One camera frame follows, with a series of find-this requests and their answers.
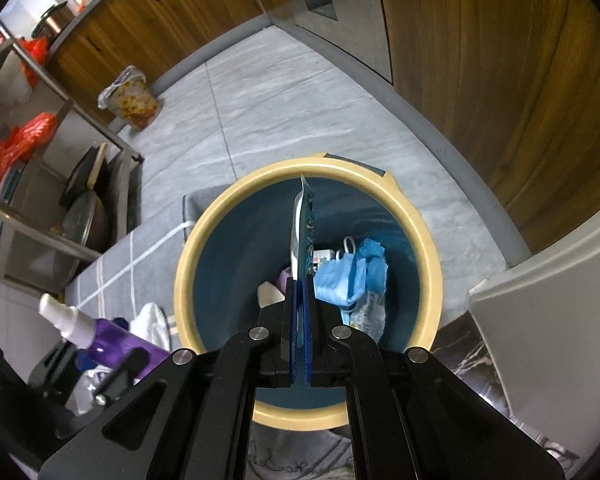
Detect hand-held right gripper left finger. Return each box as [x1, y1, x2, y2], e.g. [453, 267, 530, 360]
[37, 277, 301, 480]

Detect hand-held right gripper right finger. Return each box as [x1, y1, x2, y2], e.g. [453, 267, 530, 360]
[302, 274, 566, 480]

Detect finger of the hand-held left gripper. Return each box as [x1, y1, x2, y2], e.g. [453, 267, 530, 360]
[27, 342, 79, 387]
[55, 347, 151, 442]

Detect purple spray bottle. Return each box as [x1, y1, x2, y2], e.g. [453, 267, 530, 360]
[39, 294, 171, 368]

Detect blue bin with yellow rim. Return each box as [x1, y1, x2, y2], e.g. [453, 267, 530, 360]
[174, 152, 443, 433]

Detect blue patterned packet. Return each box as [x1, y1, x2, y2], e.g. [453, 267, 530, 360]
[286, 174, 317, 287]

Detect clear plastic bottle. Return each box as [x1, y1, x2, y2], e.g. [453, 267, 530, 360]
[72, 350, 113, 417]

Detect light blue face mask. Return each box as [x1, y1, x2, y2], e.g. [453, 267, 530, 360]
[314, 236, 377, 312]

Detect white towel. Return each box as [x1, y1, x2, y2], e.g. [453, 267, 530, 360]
[130, 301, 179, 352]

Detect round dark pan lid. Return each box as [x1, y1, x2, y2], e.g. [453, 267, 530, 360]
[62, 190, 112, 257]

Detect metal shelf rack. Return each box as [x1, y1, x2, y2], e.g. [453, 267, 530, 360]
[0, 20, 146, 297]

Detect large orange plastic bag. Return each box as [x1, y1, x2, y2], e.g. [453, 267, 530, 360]
[0, 112, 59, 181]

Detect white appliance panel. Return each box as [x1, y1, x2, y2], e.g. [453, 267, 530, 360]
[467, 200, 600, 432]

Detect floral bag with plastic liner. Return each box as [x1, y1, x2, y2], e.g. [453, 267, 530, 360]
[98, 65, 161, 132]

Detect stainless steel oven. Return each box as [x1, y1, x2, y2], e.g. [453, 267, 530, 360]
[260, 0, 397, 87]

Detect tall wooden cabinet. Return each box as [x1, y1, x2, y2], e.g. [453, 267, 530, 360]
[372, 0, 600, 257]

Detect small orange plastic bag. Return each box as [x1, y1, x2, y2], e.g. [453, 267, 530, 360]
[20, 35, 52, 87]

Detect wooden base cabinets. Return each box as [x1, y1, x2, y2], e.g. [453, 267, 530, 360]
[45, 0, 282, 92]

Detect copper pot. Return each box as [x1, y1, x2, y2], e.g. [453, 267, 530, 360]
[39, 2, 79, 42]

